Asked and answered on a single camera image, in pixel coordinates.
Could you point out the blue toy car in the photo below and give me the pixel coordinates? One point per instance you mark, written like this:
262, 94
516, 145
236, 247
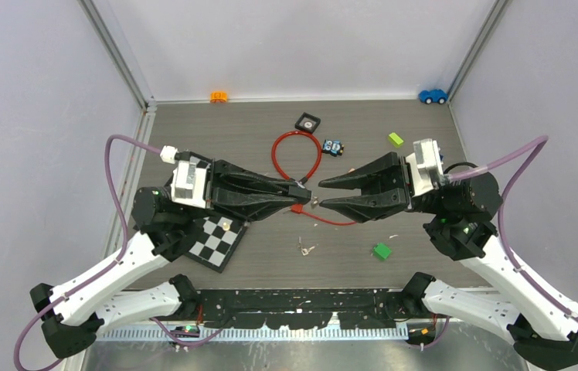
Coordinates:
433, 96

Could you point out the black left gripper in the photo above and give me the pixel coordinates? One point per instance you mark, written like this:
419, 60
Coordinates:
229, 187

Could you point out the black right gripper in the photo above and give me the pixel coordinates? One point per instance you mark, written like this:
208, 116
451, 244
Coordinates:
392, 186

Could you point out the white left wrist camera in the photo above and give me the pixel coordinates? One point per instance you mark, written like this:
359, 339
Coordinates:
188, 186

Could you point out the red cable lock chrome cylinder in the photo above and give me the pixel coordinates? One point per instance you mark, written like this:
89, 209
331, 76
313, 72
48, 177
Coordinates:
296, 155

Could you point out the black white checkerboard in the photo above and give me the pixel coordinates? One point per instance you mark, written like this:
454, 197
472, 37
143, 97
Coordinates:
215, 246

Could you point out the small red cable padlock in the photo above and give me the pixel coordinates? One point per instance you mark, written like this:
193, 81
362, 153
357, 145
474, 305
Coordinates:
301, 210

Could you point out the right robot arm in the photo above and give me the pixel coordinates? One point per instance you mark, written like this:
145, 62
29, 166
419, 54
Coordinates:
540, 323

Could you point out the dark green cube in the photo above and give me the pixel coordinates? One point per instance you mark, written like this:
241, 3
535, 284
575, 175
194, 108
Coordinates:
381, 251

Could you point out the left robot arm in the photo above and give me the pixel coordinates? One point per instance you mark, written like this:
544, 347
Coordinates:
202, 210

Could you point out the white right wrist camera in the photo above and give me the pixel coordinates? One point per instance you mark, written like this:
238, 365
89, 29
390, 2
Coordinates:
425, 164

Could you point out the blue owl toy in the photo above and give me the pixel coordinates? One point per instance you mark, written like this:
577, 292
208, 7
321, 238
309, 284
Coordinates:
332, 147

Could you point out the lime green block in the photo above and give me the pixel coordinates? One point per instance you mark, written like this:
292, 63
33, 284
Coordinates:
395, 140

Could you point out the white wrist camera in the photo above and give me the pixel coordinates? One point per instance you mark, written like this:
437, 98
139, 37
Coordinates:
425, 164
188, 186

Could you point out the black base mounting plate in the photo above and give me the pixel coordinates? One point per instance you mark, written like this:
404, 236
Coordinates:
301, 309

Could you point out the orange toy car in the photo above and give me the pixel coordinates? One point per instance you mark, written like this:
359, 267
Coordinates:
218, 97

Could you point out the silver keys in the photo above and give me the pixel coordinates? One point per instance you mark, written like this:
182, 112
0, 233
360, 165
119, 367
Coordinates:
304, 249

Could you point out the black square framed box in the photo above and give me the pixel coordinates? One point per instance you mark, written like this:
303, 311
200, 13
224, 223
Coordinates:
307, 123

